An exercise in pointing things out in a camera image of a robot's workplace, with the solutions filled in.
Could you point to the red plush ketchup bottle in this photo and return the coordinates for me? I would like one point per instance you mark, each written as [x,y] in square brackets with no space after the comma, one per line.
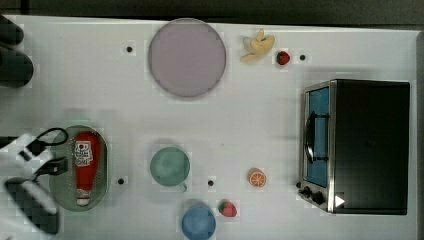
[87,149]

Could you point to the toy peeled banana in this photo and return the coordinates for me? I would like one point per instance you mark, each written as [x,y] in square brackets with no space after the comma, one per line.
[257,47]

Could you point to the grey round plate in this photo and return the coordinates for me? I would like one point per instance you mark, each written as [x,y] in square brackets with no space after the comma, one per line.
[187,57]

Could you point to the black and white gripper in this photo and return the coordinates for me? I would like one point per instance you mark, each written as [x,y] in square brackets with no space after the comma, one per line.
[26,156]

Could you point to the toy strawberry near cups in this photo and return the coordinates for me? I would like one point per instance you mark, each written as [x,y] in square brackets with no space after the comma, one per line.
[227,209]

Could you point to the black toaster oven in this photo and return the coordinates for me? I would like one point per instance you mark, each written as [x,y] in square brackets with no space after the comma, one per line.
[355,146]

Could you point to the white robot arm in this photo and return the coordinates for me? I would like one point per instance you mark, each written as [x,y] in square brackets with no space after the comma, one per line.
[25,203]

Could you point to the blue cup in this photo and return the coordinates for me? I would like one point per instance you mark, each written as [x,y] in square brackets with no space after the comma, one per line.
[198,223]

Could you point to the green oval strainer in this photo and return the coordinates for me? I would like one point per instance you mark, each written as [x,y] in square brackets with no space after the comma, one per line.
[63,187]

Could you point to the green mug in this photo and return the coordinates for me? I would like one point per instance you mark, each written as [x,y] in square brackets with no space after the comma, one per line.
[170,167]

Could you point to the small toy strawberry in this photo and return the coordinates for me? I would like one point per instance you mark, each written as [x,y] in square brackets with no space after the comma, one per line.
[282,58]

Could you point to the toy orange slice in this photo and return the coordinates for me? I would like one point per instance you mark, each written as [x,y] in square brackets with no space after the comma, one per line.
[257,178]

